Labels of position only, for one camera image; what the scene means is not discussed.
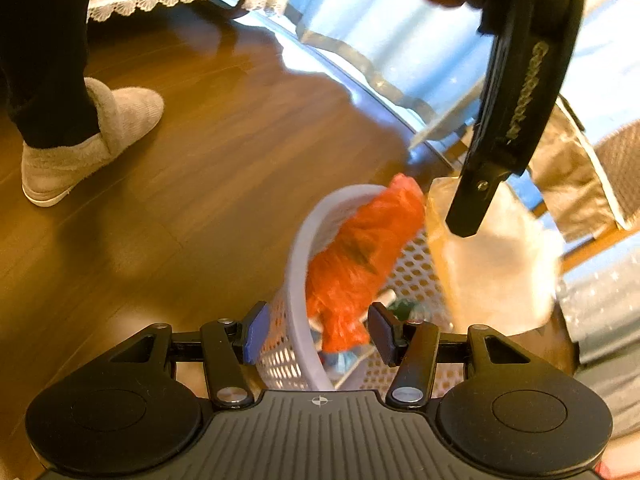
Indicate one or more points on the beige fuzzy slipper left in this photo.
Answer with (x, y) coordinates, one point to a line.
(125, 116)

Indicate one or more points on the lavender perforated plastic basket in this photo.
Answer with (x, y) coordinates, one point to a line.
(312, 347)

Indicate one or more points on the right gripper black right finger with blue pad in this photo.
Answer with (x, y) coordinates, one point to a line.
(412, 349)

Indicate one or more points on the black trouser leg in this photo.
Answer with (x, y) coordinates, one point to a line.
(43, 56)

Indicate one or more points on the beige paper takeout bag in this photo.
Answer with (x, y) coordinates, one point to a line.
(504, 276)

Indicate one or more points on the brown quilted chair cover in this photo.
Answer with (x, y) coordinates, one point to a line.
(587, 188)

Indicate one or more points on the red plastic bag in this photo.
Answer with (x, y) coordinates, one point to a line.
(345, 278)

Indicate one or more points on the clear plastic water bottle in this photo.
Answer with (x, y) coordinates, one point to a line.
(412, 311)

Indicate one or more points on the blue star-patterned curtain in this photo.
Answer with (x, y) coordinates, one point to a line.
(429, 59)

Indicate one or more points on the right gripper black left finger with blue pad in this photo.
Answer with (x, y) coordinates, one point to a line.
(227, 346)

